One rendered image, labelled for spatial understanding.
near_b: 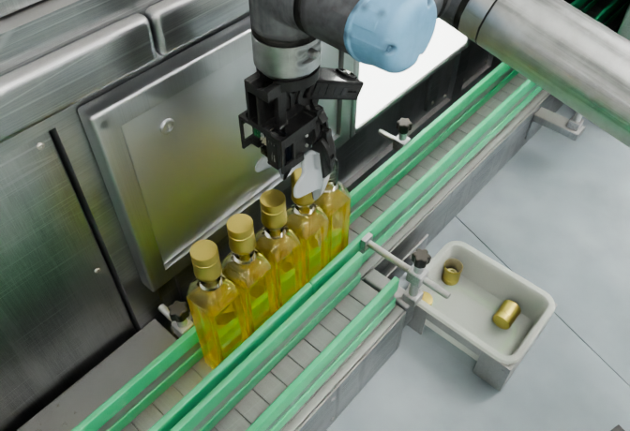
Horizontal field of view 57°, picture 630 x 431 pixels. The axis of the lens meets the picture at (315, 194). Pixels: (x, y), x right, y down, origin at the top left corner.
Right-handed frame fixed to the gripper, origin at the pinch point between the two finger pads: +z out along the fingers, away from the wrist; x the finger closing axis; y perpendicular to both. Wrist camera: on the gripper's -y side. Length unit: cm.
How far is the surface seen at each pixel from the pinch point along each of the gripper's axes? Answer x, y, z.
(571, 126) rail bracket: 15, -73, 29
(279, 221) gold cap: 1.4, 6.2, 2.3
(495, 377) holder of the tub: 32, -13, 37
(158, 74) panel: -13.4, 10.3, -16.5
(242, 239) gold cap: 1.1, 12.6, 0.5
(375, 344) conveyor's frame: 15.1, -0.2, 27.8
